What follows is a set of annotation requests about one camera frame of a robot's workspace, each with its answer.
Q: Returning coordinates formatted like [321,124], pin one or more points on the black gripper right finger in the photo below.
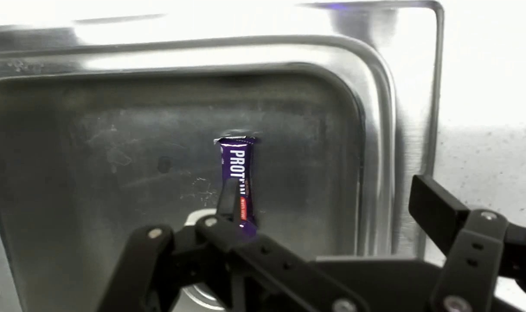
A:
[477,244]

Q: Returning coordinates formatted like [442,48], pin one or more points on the stainless steel double sink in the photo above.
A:
[101,175]

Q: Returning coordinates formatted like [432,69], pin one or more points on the purple chocolate bar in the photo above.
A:
[238,159]

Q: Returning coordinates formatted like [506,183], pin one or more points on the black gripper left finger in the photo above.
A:
[160,254]

